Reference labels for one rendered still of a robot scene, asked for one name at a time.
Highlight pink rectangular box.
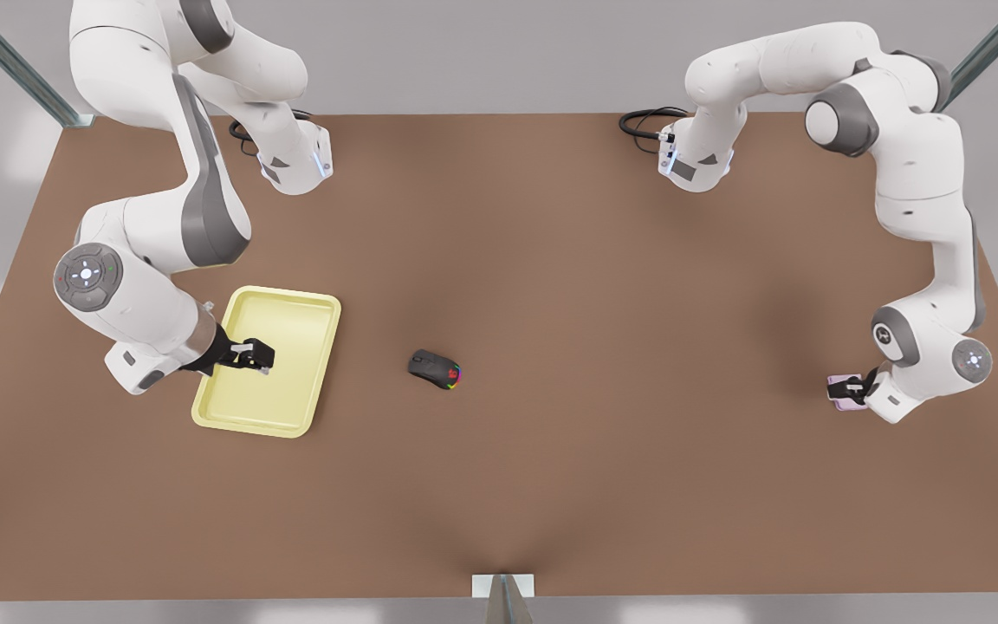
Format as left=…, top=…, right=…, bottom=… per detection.
left=826, top=374, right=869, bottom=413

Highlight pale yellow plastic tray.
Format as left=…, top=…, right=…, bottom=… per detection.
left=191, top=286, right=342, bottom=439

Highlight black computer mouse coloured lights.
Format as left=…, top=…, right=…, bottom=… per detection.
left=407, top=348, right=463, bottom=391

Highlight black cable loop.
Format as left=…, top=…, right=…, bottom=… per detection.
left=229, top=109, right=314, bottom=158
left=619, top=107, right=692, bottom=158

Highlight silver frame post white foot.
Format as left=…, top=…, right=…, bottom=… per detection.
left=472, top=572, right=536, bottom=624

